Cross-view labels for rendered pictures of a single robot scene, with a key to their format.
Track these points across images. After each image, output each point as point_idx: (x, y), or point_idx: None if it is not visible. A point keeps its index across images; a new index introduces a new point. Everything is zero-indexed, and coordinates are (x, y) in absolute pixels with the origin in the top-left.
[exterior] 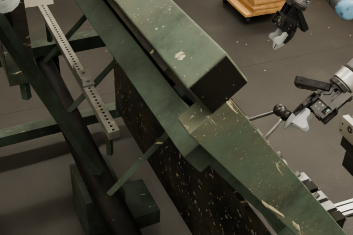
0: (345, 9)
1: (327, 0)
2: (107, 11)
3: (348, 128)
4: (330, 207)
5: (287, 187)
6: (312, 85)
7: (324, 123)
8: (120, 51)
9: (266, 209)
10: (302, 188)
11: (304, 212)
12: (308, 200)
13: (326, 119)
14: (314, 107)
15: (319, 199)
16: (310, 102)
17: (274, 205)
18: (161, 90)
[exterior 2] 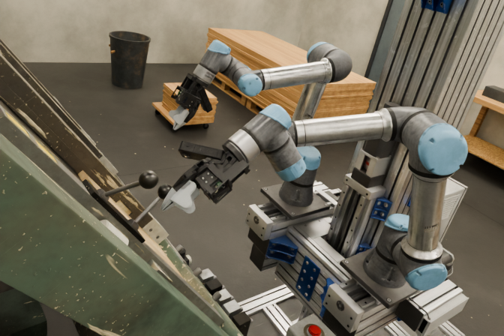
0: (247, 82)
1: (230, 77)
2: None
3: (254, 219)
4: (235, 309)
5: (138, 298)
6: (200, 153)
7: (215, 202)
8: None
9: None
10: (167, 297)
11: (175, 334)
12: (178, 315)
13: (217, 196)
14: (202, 179)
15: (223, 299)
16: (196, 173)
17: (118, 329)
18: None
